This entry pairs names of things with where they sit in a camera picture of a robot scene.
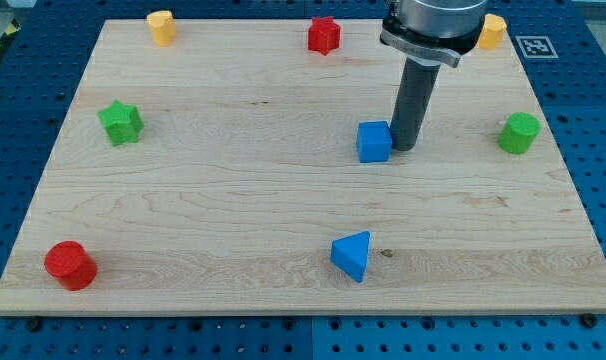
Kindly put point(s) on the green star block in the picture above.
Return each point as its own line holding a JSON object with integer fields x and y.
{"x": 121, "y": 122}

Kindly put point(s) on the fiducial marker tag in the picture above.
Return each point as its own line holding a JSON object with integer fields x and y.
{"x": 536, "y": 47}

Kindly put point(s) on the wooden board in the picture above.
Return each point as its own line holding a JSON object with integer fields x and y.
{"x": 246, "y": 171}

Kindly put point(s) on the blue triangle block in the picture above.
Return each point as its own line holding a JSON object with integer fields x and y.
{"x": 350, "y": 254}

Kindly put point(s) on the yellow block left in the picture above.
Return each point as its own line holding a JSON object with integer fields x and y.
{"x": 162, "y": 27}

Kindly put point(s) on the black bolt left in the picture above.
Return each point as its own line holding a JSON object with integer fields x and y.
{"x": 33, "y": 324}

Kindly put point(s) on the black bolt right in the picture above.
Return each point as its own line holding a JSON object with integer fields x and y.
{"x": 588, "y": 320}

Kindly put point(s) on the yellow hexagon block right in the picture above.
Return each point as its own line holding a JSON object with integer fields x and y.
{"x": 493, "y": 31}

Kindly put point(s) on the red star block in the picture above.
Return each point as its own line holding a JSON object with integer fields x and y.
{"x": 324, "y": 35}

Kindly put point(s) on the red cylinder block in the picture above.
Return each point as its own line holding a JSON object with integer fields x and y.
{"x": 70, "y": 265}

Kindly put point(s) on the blue cube block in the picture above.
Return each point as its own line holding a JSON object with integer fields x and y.
{"x": 374, "y": 142}

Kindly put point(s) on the black bolt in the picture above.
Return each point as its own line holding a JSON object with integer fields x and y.
{"x": 33, "y": 324}
{"x": 588, "y": 320}

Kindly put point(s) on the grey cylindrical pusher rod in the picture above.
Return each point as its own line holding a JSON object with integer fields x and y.
{"x": 413, "y": 97}

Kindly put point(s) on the green cylinder block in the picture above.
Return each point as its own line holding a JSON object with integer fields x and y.
{"x": 518, "y": 133}

